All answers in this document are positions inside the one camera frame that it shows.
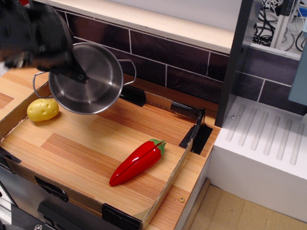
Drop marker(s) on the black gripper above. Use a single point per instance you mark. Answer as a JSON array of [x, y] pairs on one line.
[[38, 37]]

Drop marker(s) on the stainless steel pot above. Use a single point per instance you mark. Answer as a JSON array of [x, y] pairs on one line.
[[99, 91]]

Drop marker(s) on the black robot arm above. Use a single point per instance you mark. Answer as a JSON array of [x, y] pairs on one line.
[[37, 37]]

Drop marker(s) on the cardboard fence with black tape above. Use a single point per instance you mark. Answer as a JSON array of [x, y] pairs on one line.
[[73, 156]]

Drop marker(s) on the yellow toy potato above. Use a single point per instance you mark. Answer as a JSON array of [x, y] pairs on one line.
[[42, 110]]

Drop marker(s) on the red toy chili pepper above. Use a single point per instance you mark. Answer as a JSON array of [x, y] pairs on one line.
[[144, 157]]

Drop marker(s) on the dark shelf with brick backsplash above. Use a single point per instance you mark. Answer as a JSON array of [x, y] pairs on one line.
[[188, 57]]

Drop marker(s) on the grey metal cabinet front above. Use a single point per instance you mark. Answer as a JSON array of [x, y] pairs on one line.
[[48, 208]]

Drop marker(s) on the brass screw in table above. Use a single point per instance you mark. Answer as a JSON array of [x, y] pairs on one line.
[[181, 199]]

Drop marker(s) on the white ribbed drainboard block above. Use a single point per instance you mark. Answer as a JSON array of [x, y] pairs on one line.
[[260, 155]]

